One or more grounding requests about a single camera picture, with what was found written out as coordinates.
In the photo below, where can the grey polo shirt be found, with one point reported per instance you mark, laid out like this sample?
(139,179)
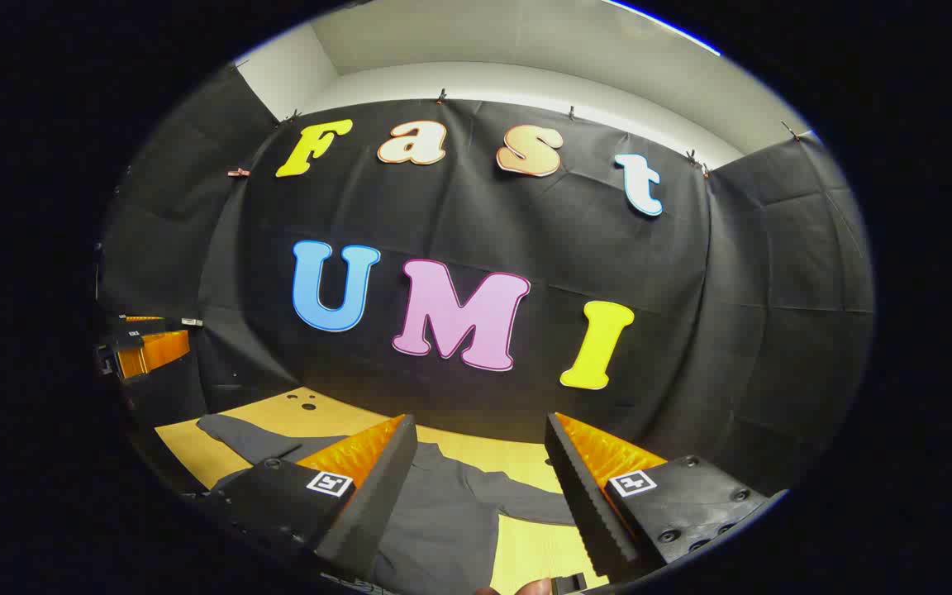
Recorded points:
(443,521)

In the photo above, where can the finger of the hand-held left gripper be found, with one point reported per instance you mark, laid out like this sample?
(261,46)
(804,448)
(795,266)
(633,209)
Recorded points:
(144,322)
(154,351)

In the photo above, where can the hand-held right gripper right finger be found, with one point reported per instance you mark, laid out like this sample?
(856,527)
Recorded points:
(579,496)

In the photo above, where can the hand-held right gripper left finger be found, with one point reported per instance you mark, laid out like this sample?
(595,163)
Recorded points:
(377,496)

